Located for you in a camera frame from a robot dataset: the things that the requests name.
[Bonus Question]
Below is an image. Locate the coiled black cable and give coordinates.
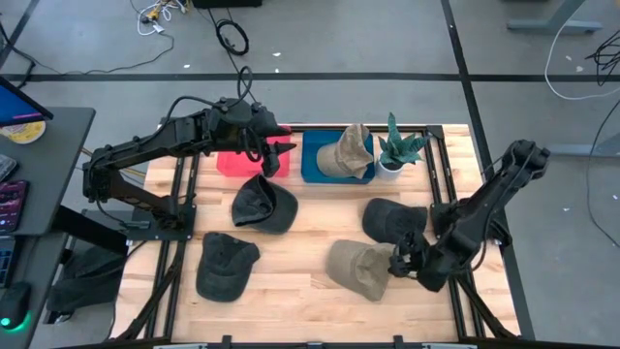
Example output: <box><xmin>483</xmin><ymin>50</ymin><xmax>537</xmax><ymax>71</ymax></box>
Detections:
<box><xmin>214</xmin><ymin>17</ymin><xmax>251</xmax><ymax>57</ymax></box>

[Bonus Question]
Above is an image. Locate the white plant pot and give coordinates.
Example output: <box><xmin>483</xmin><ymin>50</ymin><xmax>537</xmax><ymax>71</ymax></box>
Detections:
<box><xmin>374</xmin><ymin>159</ymin><xmax>406</xmax><ymax>183</ymax></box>

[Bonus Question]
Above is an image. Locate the dark grey baseball cap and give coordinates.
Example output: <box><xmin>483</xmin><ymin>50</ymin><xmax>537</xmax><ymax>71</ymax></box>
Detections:
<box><xmin>230</xmin><ymin>173</ymin><xmax>300</xmax><ymax>237</ymax></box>
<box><xmin>360</xmin><ymin>196</ymin><xmax>430</xmax><ymax>245</ymax></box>
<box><xmin>195</xmin><ymin>231</ymin><xmax>263</xmax><ymax>304</ymax></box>

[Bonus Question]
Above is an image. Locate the grey side desk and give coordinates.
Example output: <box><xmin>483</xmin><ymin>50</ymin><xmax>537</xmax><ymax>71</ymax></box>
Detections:
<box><xmin>0</xmin><ymin>106</ymin><xmax>97</xmax><ymax>349</ymax></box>

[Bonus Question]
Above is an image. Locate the blue plastic bin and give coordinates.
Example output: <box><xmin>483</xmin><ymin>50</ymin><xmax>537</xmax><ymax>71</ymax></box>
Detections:
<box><xmin>299</xmin><ymin>128</ymin><xmax>378</xmax><ymax>186</ymax></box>

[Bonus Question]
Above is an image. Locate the black mouse with green light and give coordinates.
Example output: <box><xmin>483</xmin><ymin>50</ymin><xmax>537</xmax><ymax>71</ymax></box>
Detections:
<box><xmin>0</xmin><ymin>281</ymin><xmax>33</xmax><ymax>333</ymax></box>

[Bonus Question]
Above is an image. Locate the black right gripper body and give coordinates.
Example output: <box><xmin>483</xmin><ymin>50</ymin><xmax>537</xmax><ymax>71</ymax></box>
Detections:
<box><xmin>410</xmin><ymin>243</ymin><xmax>455</xmax><ymax>295</ymax></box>

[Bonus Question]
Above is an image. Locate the smartphone with pink screen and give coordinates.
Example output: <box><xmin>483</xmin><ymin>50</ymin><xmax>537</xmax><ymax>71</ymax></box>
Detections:
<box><xmin>0</xmin><ymin>179</ymin><xmax>30</xmax><ymax>235</ymax></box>

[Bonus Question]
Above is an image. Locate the tangled black cable bundle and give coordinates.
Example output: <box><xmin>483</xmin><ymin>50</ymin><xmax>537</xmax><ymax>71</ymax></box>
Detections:
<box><xmin>584</xmin><ymin>28</ymin><xmax>620</xmax><ymax>89</ymax></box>

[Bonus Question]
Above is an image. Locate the pink plastic bin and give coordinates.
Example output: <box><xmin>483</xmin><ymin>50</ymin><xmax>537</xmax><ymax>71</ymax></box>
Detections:
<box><xmin>215</xmin><ymin>124</ymin><xmax>294</xmax><ymax>179</ymax></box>

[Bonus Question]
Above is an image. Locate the long white cable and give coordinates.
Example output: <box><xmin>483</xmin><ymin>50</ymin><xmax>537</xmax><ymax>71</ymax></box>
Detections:
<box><xmin>543</xmin><ymin>17</ymin><xmax>620</xmax><ymax>102</ymax></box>

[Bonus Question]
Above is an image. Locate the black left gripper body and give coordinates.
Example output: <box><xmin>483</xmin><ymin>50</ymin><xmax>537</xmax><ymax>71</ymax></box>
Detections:
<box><xmin>209</xmin><ymin>98</ymin><xmax>293</xmax><ymax>147</ymax></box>

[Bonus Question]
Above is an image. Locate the black fabric bag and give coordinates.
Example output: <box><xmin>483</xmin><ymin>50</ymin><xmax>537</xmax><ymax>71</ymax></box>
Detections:
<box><xmin>46</xmin><ymin>245</ymin><xmax>128</xmax><ymax>325</ymax></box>

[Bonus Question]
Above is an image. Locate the white cable bundle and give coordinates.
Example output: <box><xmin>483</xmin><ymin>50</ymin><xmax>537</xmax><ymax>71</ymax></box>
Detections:
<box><xmin>129</xmin><ymin>0</ymin><xmax>191</xmax><ymax>38</ymax></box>

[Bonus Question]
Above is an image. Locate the grey desk leg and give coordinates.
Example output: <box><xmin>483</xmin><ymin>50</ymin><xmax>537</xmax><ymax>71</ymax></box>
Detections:
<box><xmin>505</xmin><ymin>0</ymin><xmax>605</xmax><ymax>36</ymax></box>

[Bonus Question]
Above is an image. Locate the black aluminium table frame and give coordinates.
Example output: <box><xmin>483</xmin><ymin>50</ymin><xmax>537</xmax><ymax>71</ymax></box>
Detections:
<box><xmin>109</xmin><ymin>122</ymin><xmax>537</xmax><ymax>349</ymax></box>

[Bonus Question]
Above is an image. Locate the monitor with blue screen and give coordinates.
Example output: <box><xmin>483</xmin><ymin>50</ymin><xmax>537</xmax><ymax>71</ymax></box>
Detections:
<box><xmin>0</xmin><ymin>74</ymin><xmax>55</xmax><ymax>129</ymax></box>

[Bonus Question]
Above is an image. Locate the green snake plant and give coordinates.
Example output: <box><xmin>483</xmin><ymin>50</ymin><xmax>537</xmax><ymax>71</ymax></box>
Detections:
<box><xmin>376</xmin><ymin>111</ymin><xmax>433</xmax><ymax>173</ymax></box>

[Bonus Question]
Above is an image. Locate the beige cotton baseball cap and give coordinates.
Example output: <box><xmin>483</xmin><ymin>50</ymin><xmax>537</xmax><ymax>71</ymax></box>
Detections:
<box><xmin>316</xmin><ymin>122</ymin><xmax>376</xmax><ymax>180</ymax></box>
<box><xmin>325</xmin><ymin>238</ymin><xmax>404</xmax><ymax>303</ymax></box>

